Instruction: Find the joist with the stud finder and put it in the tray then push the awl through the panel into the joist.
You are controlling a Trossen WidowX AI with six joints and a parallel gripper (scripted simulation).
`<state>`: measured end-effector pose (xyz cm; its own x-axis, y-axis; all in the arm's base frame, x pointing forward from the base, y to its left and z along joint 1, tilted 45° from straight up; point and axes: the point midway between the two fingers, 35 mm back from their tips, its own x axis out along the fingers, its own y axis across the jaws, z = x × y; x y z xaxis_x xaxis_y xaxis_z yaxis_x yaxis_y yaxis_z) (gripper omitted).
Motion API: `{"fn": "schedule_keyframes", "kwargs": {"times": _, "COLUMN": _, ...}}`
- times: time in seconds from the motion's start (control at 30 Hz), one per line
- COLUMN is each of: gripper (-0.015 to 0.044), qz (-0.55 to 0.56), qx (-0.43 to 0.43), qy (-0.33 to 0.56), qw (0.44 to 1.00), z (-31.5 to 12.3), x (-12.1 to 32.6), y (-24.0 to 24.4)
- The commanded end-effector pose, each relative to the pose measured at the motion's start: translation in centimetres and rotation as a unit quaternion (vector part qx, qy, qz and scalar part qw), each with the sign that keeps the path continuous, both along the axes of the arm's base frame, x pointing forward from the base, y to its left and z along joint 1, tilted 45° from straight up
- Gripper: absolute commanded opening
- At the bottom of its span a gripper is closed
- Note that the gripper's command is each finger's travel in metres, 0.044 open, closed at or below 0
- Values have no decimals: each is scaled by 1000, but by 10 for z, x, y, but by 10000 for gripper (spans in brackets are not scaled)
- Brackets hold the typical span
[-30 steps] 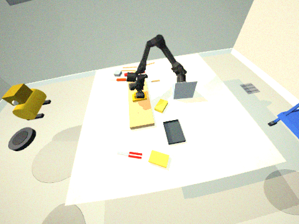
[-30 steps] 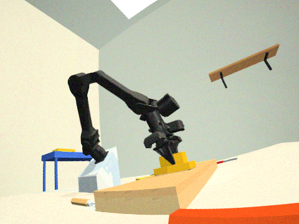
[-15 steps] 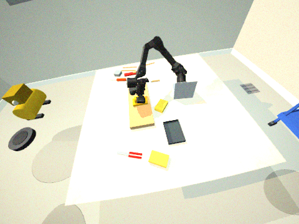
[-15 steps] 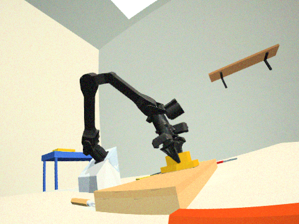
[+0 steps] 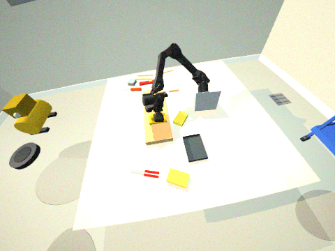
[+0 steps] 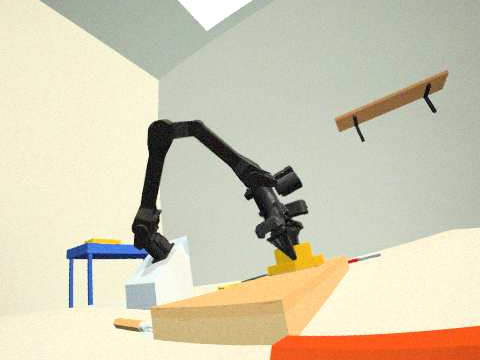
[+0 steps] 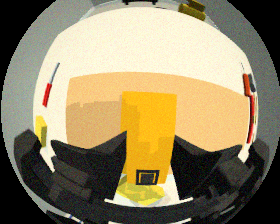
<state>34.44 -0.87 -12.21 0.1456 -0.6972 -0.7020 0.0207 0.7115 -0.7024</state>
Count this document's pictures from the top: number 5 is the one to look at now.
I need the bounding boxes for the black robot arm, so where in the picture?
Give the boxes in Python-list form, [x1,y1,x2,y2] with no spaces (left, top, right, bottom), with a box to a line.
[142,43,210,113]

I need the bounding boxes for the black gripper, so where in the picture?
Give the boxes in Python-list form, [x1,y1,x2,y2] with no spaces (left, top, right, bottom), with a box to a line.
[153,103,164,122]

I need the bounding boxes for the tan wooden board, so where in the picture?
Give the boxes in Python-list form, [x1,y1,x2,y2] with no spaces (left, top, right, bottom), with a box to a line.
[144,99,173,146]

